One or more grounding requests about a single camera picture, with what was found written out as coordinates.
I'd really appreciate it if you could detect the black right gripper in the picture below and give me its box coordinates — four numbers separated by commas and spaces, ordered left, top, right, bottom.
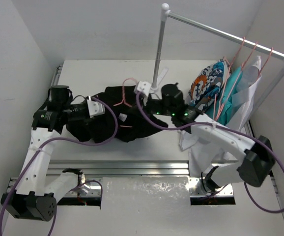
129, 91, 174, 119

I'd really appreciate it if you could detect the pink wire hanger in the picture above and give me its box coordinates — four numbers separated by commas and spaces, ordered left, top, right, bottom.
213, 37, 246, 121
213, 37, 258, 121
114, 78, 138, 128
257, 47, 274, 78

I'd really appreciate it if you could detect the black shirt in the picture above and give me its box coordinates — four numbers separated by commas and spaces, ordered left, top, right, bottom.
66, 86, 161, 143

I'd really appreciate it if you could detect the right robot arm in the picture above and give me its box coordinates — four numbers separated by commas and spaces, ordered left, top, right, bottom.
135, 83, 276, 193

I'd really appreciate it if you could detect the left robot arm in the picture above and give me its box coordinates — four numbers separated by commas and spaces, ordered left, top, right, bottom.
1, 86, 82, 221

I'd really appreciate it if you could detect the colourful patterned shirt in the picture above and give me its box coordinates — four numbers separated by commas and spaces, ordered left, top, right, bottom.
188, 59, 230, 112

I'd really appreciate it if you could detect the teal shirt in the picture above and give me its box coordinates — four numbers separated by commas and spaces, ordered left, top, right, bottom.
205, 67, 243, 125

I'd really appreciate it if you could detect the white shirt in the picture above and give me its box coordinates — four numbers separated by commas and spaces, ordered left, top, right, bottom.
176, 55, 263, 177

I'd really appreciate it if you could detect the white clothes rack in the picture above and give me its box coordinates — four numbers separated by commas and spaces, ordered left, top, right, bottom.
150, 2, 284, 118

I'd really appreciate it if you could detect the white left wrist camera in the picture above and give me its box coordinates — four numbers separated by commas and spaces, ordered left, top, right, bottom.
86, 99, 105, 118

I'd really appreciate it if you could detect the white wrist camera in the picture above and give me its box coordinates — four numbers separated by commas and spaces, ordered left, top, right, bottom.
134, 81, 151, 97
86, 99, 105, 118

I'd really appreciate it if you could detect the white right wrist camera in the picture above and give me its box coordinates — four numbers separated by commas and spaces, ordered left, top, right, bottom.
134, 81, 151, 97

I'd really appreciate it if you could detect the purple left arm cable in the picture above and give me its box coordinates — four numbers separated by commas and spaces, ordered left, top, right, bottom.
0, 96, 119, 236

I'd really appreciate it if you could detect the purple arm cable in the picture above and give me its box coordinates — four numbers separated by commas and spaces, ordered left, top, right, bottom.
0, 96, 119, 236
136, 90, 284, 213

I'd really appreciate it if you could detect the aluminium rail frame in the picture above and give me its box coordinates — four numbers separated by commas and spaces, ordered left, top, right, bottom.
0, 61, 284, 236

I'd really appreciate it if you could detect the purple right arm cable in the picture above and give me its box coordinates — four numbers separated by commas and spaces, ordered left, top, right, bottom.
136, 90, 284, 213

